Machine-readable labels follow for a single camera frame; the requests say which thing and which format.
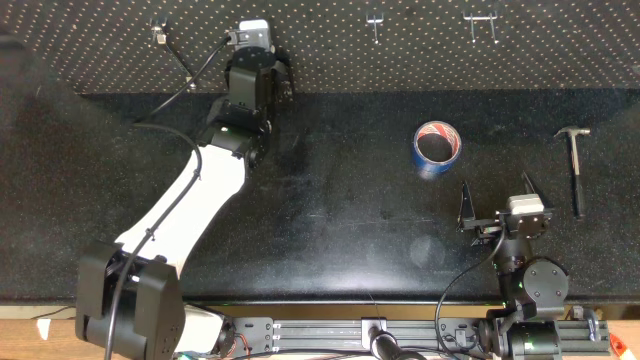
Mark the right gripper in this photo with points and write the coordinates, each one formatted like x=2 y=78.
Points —
x=525 y=226

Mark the hammer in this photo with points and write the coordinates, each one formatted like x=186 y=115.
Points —
x=575 y=160

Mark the roll of blue tape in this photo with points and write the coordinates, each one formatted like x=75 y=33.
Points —
x=420 y=160

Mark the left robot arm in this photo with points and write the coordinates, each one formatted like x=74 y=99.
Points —
x=200 y=200

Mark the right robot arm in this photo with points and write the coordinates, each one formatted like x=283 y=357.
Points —
x=540 y=287

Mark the black pegboard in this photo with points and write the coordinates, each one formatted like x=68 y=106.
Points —
x=400 y=60

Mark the metal hook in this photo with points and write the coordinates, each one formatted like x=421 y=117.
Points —
x=374 y=22
x=159 y=24
x=480 y=18

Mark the orange plastic piece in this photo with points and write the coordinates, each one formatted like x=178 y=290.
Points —
x=619 y=346

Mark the wrench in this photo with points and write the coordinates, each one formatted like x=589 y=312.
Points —
x=175 y=55

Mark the white tape piece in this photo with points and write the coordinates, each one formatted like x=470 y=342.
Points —
x=44 y=329

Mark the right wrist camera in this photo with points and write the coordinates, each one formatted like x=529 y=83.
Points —
x=525 y=204

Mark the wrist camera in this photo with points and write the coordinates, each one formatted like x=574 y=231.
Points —
x=256 y=31
x=525 y=204

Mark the mounting rail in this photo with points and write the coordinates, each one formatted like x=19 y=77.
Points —
x=320 y=332

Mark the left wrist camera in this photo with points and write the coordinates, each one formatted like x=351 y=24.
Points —
x=256 y=31

